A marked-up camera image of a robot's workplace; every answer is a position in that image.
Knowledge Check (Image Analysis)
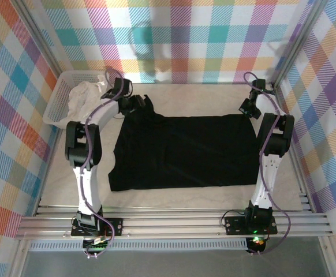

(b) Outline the black floral print t-shirt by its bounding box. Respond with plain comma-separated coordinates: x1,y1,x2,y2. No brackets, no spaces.
107,93,258,193

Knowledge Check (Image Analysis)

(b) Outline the crumpled white cloth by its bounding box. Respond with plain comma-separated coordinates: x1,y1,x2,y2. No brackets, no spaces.
66,74,110,123

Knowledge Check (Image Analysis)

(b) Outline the white perforated plastic basket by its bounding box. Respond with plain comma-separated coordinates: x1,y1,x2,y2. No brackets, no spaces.
42,70,111,131

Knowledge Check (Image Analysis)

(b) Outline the controller board with lit LED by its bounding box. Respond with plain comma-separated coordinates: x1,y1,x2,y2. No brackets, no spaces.
245,235,268,254

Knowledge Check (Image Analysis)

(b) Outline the green terminal controller board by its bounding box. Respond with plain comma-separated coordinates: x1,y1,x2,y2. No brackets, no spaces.
82,235,113,259

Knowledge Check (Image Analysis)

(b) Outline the aluminium frame post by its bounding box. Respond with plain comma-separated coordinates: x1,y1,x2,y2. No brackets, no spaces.
13,0,62,76
271,0,327,87

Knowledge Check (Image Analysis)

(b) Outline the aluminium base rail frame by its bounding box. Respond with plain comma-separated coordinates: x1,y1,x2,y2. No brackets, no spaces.
14,203,335,241

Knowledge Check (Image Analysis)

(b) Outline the grey slotted cable duct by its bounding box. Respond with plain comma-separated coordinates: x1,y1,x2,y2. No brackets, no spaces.
28,241,249,252

